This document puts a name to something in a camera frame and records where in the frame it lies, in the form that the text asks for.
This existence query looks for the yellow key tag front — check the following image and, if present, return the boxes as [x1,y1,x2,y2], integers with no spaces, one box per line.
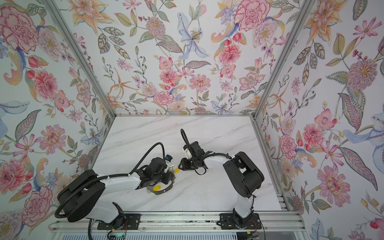
[153,186,162,192]

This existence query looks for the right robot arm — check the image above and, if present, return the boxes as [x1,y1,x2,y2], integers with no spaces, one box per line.
[178,142,265,226]

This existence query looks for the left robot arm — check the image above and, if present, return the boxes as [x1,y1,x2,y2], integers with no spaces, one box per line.
[55,155,174,229]

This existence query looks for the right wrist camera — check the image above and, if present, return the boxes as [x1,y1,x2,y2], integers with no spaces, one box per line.
[183,147,193,160]

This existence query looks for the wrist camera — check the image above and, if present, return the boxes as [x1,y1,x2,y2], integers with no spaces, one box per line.
[164,155,174,173]
[183,147,193,160]

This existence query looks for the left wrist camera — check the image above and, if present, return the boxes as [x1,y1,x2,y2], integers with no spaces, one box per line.
[164,155,174,173]

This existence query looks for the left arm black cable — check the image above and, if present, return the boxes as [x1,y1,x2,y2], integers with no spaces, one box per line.
[128,142,166,176]

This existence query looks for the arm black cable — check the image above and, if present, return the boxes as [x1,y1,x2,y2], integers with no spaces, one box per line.
[180,128,196,157]
[128,142,166,176]

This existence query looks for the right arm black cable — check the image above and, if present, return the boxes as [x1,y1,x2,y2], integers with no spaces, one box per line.
[180,128,196,157]

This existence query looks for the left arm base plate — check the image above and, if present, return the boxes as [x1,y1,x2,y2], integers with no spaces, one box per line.
[97,214,141,231]

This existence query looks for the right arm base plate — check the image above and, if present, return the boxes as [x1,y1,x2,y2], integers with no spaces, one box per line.
[216,213,263,230]

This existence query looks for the aluminium mounting rail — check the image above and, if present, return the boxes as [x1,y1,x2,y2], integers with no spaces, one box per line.
[47,211,310,235]

